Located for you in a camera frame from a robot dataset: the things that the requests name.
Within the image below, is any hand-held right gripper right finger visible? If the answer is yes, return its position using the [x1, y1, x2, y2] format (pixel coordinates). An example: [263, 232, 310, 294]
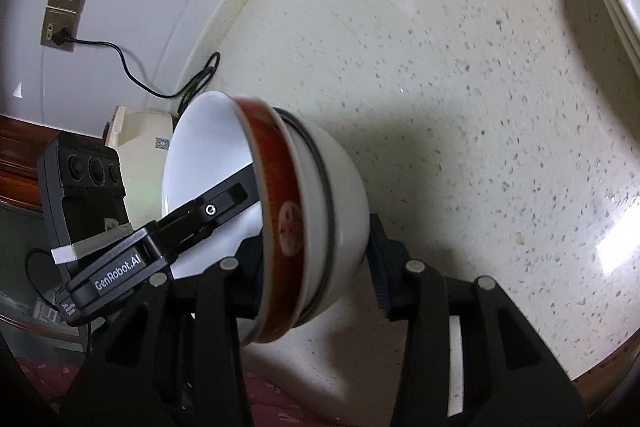
[367, 213, 588, 427]

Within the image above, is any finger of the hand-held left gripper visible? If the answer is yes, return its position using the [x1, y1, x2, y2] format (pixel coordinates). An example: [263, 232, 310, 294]
[159, 163, 262, 260]

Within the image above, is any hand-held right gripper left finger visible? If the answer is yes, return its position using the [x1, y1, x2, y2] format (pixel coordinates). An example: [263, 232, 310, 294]
[60, 234, 266, 427]

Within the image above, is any red bowl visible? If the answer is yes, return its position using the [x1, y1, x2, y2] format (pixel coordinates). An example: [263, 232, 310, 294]
[161, 91, 307, 347]

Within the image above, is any dark-rimmed white bowl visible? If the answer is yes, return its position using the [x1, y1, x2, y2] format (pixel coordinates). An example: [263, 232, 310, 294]
[274, 107, 372, 325]

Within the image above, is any glass top table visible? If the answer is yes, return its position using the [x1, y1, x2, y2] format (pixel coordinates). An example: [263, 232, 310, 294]
[0, 199, 91, 353]

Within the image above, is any cream appliance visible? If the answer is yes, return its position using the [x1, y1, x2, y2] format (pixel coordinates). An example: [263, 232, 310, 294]
[102, 106, 176, 228]

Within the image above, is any dark red patterned cloth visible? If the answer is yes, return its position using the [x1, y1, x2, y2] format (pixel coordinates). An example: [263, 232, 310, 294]
[15, 347, 311, 427]

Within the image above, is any brown wooden cabinet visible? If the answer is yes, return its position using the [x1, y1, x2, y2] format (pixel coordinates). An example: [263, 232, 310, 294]
[0, 114, 61, 208]

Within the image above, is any black power cable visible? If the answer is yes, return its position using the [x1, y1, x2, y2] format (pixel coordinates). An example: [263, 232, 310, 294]
[52, 29, 222, 118]

